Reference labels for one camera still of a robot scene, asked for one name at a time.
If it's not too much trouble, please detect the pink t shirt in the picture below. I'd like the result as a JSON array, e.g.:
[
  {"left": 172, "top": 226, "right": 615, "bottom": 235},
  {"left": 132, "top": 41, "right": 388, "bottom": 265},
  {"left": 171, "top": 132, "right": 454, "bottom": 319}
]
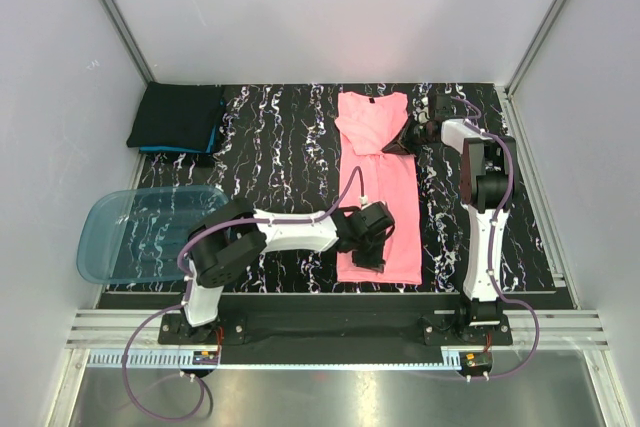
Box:
[{"left": 335, "top": 92, "right": 422, "bottom": 285}]

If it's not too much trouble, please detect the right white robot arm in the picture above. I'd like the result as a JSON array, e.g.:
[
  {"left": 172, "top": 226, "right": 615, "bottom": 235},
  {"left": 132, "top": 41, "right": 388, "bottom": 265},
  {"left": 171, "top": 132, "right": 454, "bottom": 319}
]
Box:
[{"left": 382, "top": 94, "right": 518, "bottom": 344}]

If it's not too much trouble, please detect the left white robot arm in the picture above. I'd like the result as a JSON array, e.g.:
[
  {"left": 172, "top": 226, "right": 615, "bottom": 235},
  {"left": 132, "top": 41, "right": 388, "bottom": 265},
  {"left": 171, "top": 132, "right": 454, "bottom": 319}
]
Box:
[{"left": 167, "top": 199, "right": 395, "bottom": 344}]

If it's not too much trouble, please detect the folded black t shirt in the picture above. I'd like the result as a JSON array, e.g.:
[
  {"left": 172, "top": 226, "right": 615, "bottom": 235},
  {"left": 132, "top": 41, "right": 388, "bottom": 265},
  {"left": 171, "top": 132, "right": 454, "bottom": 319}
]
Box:
[{"left": 126, "top": 82, "right": 226, "bottom": 148}]

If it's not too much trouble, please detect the folded blue t shirt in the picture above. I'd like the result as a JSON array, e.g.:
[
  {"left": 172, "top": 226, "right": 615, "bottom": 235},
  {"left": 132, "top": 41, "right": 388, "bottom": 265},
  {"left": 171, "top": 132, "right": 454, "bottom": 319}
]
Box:
[{"left": 137, "top": 110, "right": 224, "bottom": 154}]

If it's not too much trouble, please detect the blue plastic bin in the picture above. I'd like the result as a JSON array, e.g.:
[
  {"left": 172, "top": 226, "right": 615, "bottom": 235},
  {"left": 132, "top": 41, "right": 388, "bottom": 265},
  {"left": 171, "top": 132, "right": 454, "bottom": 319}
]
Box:
[{"left": 76, "top": 185, "right": 228, "bottom": 285}]

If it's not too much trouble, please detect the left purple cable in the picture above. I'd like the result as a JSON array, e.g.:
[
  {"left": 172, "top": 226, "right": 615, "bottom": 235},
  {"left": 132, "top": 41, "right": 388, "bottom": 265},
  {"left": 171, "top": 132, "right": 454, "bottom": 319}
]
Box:
[{"left": 122, "top": 166, "right": 369, "bottom": 418}]

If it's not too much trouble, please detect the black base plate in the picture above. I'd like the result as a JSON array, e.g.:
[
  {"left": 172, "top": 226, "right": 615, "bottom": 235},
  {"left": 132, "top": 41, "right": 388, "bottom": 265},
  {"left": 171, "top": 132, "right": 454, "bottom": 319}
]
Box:
[{"left": 158, "top": 293, "right": 513, "bottom": 347}]

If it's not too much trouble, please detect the aluminium frame rail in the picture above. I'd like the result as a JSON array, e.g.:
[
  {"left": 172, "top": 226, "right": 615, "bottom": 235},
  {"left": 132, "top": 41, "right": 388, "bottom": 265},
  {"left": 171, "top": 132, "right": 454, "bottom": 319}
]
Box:
[{"left": 65, "top": 310, "right": 609, "bottom": 370}]

